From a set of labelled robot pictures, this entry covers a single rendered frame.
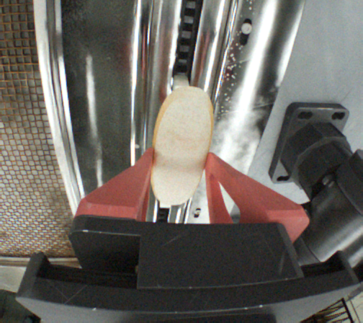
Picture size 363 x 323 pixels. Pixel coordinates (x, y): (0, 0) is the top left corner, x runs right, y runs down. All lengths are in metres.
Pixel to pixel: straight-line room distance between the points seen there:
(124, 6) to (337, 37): 0.22
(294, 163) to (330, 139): 0.05
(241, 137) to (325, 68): 0.13
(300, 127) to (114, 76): 0.22
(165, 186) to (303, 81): 0.20
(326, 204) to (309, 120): 0.12
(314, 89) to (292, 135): 0.06
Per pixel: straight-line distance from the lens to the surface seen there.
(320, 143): 0.27
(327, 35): 0.28
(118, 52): 0.23
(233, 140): 0.22
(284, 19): 0.20
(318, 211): 0.21
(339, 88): 0.31
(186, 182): 0.15
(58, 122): 0.18
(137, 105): 0.20
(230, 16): 0.18
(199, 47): 0.19
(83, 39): 0.24
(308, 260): 0.22
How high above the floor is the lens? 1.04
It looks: 56 degrees down
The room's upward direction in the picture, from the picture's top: 175 degrees clockwise
